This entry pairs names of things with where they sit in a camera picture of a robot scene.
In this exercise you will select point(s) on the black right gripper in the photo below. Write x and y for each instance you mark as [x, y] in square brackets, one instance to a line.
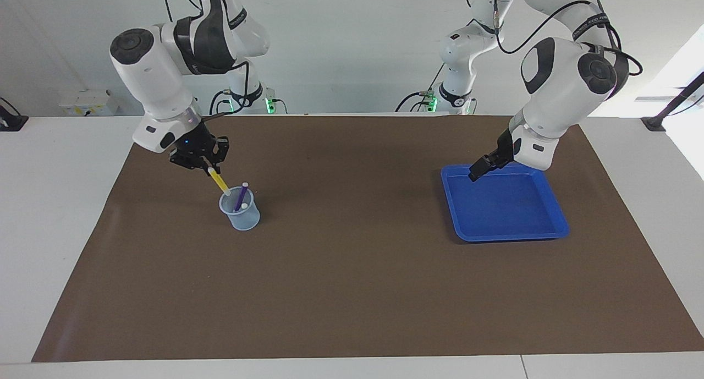
[195, 142]

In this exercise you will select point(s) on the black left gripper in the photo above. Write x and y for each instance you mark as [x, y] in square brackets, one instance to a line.
[506, 147]

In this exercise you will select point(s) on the yellow marker pen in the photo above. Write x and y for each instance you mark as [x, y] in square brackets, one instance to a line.
[219, 181]

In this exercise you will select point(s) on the purple marker pen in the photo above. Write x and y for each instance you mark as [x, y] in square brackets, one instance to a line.
[241, 196]

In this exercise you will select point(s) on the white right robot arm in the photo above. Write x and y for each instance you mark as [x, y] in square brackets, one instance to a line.
[148, 76]

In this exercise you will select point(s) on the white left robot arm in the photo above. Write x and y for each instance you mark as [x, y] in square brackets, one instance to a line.
[555, 93]

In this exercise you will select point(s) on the blue plastic tray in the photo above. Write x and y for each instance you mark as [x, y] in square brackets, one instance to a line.
[506, 214]

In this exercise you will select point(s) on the translucent plastic cup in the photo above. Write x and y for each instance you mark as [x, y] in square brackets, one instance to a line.
[242, 220]

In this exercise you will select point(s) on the black angled stand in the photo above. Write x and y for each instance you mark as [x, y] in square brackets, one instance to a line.
[654, 123]

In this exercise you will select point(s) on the brown table mat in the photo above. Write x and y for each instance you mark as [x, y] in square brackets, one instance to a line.
[352, 291]

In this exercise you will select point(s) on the black table clamp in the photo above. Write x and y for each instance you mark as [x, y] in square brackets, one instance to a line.
[11, 123]

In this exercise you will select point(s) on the white wall outlet box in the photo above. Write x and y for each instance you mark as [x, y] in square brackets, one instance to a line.
[88, 104]

